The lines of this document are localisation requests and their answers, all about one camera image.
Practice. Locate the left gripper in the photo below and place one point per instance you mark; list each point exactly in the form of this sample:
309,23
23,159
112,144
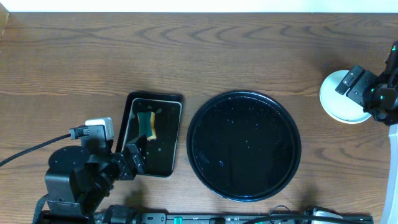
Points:
131,163

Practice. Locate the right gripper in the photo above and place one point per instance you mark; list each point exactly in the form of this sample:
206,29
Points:
359,86

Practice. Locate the green yellow sponge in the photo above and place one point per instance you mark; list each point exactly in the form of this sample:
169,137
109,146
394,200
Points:
147,125

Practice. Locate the light blue plate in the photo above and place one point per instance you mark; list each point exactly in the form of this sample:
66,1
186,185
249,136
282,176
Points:
338,106

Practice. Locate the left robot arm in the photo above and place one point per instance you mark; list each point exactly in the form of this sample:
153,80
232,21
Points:
80,177

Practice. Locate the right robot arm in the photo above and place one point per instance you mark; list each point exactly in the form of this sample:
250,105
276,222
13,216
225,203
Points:
389,214

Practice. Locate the black rectangular tray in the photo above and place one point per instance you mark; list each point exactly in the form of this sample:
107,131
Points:
160,152

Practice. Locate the black round tray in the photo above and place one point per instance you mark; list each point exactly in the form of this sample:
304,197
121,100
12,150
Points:
244,146

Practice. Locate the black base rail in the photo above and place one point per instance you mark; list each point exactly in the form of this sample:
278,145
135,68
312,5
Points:
278,215

